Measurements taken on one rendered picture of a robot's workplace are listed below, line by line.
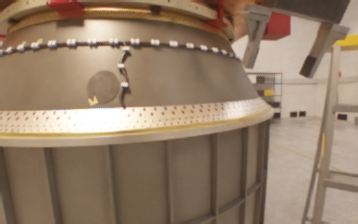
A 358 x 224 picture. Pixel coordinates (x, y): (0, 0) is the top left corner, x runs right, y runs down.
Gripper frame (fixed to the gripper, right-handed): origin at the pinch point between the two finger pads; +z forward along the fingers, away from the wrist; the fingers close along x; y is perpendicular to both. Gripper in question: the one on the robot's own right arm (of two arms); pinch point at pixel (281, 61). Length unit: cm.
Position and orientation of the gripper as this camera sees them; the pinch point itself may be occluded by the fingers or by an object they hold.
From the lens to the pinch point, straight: 40.0
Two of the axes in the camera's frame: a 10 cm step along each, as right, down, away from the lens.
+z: -1.5, 8.6, 4.8
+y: 0.8, 5.0, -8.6
